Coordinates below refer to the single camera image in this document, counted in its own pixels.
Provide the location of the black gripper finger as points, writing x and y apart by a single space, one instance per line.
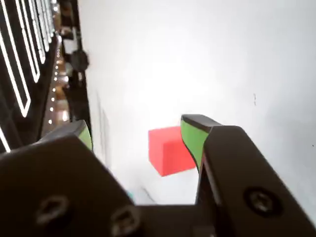
237 168
61 177

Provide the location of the black panel with light strips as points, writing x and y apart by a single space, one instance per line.
14 74

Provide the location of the red cube block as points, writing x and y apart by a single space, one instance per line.
170 153

